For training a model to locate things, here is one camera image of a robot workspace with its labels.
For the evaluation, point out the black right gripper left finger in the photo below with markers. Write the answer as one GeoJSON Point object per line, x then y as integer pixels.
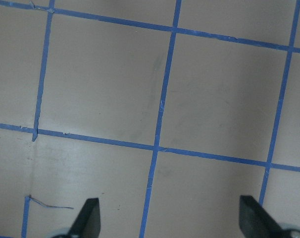
{"type": "Point", "coordinates": [87, 224]}

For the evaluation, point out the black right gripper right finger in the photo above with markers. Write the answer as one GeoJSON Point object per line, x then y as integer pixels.
{"type": "Point", "coordinates": [255, 222]}

